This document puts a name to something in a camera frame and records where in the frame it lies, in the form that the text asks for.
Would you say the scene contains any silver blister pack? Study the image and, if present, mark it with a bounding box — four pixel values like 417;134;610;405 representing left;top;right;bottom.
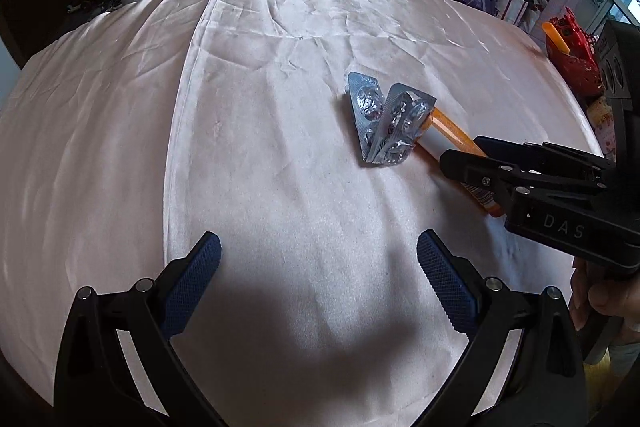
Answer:
366;83;437;168
344;72;387;164

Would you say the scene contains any pink patterned box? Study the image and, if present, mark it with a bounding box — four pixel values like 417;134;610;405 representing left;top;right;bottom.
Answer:
589;98;620;160

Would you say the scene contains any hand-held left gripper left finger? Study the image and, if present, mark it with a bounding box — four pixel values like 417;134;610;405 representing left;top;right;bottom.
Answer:
54;232;222;427

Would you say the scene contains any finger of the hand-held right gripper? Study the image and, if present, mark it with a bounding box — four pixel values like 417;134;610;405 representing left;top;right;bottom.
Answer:
472;135;618;188
440;149;601;218

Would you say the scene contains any orange plastic piece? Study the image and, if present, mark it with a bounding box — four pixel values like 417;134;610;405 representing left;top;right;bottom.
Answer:
542;22;573;56

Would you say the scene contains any person's right hand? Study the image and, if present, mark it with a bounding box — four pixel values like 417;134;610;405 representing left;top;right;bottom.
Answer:
570;256;640;333

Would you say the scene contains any red plastic toy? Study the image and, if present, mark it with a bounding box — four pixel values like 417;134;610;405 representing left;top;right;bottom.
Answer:
550;7;603;96

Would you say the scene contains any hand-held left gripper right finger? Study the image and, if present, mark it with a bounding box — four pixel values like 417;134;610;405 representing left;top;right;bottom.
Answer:
415;229;588;427

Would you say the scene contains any pink satin sheet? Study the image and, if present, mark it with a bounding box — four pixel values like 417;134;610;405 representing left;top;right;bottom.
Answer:
0;0;608;415

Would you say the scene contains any orange white tube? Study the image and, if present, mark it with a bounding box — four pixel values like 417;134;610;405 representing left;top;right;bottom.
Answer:
419;106;503;219

